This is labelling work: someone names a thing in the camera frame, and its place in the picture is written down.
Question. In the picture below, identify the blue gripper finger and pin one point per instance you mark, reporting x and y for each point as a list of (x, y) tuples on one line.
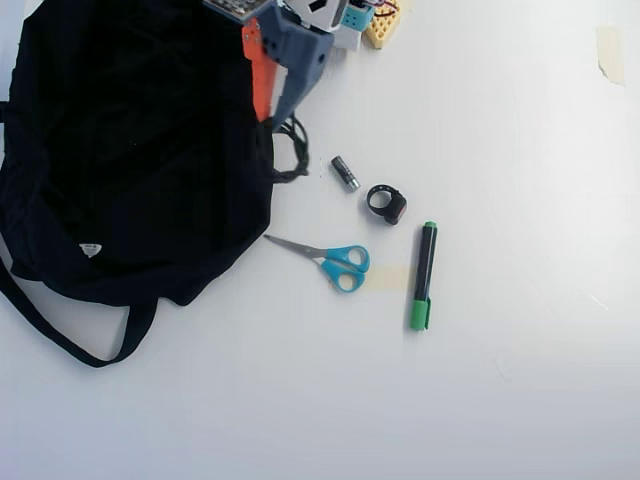
[(292, 97)]

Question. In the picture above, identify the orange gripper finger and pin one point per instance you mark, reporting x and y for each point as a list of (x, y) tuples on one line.
[(262, 85)]

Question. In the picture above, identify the blue grey gripper body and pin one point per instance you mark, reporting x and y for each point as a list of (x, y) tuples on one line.
[(299, 70)]

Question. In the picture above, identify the yellow and teal robot arm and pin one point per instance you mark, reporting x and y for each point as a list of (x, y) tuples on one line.
[(382, 30)]

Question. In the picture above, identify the black fabric bag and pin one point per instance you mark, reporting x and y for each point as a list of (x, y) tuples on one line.
[(125, 150)]

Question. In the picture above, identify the small black battery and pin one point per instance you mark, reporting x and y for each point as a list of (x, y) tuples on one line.
[(345, 173)]

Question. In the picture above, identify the short beige masking tape strip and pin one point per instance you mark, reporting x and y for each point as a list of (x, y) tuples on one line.
[(390, 278)]

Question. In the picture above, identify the green and black marker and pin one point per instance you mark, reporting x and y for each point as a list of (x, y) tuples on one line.
[(424, 265)]

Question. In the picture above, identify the large beige masking tape piece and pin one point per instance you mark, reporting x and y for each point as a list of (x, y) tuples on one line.
[(611, 55)]

